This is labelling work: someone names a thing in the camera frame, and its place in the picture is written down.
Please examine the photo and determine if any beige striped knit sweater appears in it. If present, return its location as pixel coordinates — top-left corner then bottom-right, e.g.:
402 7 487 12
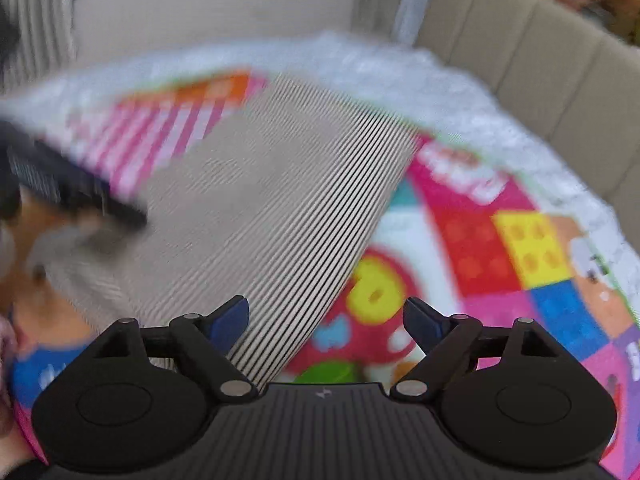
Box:
34 76 418 386

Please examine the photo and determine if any person's hand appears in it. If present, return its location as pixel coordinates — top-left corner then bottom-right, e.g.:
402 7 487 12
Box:
0 316 34 479

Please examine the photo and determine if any colourful cartoon play mat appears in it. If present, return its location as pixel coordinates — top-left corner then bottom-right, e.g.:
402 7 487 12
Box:
66 70 639 479

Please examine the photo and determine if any grey pleated curtain left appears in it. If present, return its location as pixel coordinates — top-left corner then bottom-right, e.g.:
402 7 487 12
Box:
1 0 77 93

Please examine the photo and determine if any white quilted mattress cover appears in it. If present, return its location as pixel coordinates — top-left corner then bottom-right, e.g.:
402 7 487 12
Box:
0 31 640 271

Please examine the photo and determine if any beige padded headboard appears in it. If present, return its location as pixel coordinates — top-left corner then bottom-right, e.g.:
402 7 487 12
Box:
416 0 639 244

